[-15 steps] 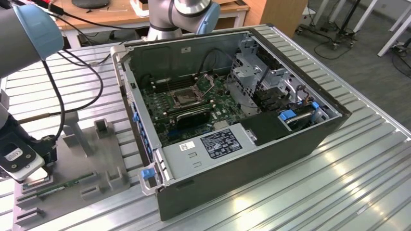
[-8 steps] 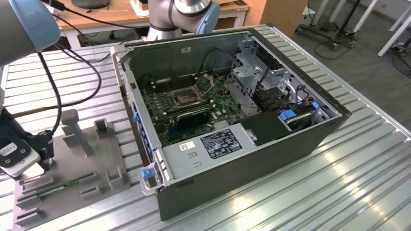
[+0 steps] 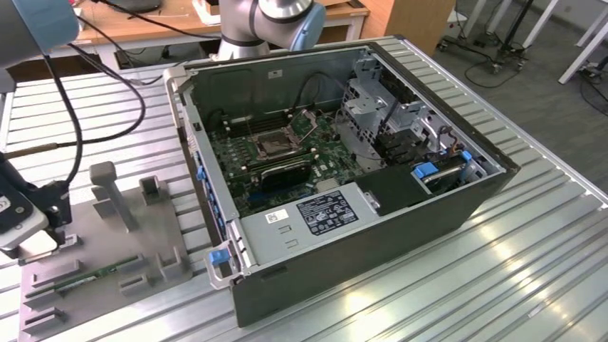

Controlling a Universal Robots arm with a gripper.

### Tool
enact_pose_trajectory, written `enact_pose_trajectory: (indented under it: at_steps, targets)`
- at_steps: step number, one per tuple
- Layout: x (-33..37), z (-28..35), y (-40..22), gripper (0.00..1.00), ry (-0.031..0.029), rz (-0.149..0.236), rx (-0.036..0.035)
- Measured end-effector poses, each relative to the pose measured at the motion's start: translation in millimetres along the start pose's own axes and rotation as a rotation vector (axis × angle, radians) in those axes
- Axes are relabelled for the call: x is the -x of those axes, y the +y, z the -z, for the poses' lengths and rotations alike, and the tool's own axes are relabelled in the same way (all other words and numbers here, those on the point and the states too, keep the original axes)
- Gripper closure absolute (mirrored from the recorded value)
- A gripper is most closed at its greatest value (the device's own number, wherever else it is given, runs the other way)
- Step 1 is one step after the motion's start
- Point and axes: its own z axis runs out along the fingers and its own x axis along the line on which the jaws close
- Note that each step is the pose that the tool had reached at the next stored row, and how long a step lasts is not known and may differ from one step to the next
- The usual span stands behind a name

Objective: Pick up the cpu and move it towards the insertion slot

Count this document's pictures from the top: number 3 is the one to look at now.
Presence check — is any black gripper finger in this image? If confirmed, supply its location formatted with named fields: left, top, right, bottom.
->
left=45, top=209, right=72, bottom=249

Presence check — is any square silver CPU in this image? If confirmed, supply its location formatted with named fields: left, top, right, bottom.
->
left=21, top=232, right=58, bottom=259

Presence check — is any black RAM slot bank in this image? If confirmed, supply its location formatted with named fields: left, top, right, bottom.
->
left=226, top=158, right=312, bottom=179
left=220, top=113, right=292, bottom=138

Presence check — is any CPU socket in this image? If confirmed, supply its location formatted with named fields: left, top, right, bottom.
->
left=254, top=130, right=308, bottom=161

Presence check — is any grey parts rack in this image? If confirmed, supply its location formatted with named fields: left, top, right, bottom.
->
left=18, top=160, right=194, bottom=338

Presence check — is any green RAM stick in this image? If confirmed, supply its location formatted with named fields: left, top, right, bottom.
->
left=54, top=261, right=133, bottom=296

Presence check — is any green motherboard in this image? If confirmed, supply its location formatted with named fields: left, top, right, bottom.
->
left=208, top=112, right=366, bottom=214

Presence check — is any silver power supply unit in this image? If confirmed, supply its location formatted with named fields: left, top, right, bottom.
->
left=236, top=183, right=381, bottom=268

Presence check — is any glossy black fan shroud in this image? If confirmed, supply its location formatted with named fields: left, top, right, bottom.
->
left=258, top=162, right=314, bottom=192

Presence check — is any socket locking lever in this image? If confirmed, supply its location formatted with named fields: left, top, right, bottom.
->
left=301, top=119, right=322, bottom=142

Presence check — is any metal socket cover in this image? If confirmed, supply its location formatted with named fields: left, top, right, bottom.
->
left=289, top=109, right=328, bottom=132

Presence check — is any open black PC case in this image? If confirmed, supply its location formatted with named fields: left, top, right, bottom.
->
left=162, top=34, right=521, bottom=328

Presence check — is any black plastic inner cover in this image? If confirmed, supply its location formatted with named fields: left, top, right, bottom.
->
left=354, top=167, right=433, bottom=217

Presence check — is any silver drive cage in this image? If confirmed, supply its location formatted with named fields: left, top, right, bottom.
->
left=340, top=76, right=398, bottom=143

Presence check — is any hard disk in blue carrier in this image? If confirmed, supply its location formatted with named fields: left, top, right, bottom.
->
left=412, top=151, right=470, bottom=195

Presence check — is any wooden cabinet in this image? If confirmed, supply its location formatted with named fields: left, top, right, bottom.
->
left=362, top=0, right=457, bottom=57

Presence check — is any black wheeled stand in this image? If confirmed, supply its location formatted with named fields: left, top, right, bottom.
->
left=436, top=0, right=530, bottom=74

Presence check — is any white table with legs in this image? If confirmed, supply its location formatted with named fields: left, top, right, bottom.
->
left=454, top=0, right=560, bottom=49

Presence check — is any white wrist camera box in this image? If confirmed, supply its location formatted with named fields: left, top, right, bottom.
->
left=0, top=198, right=52, bottom=260

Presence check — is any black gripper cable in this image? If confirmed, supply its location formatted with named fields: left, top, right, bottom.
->
left=41, top=42, right=85, bottom=187

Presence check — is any black looped data cable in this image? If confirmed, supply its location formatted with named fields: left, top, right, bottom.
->
left=292, top=71, right=344, bottom=111

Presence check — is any coloured wire bundle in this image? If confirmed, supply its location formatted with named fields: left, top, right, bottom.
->
left=438, top=126, right=469, bottom=157

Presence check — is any white table leg frame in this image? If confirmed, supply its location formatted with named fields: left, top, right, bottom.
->
left=557, top=0, right=608, bottom=86

